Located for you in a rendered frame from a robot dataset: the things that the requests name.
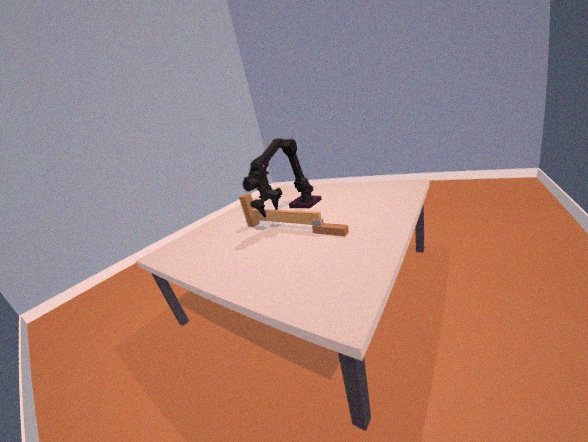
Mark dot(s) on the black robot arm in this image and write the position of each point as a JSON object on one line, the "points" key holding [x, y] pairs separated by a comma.
{"points": [[257, 176]]}

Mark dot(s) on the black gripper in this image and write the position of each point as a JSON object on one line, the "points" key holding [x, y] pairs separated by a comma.
{"points": [[259, 203]]}

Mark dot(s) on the long wooden rail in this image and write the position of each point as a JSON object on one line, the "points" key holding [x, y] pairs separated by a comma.
{"points": [[288, 216]]}

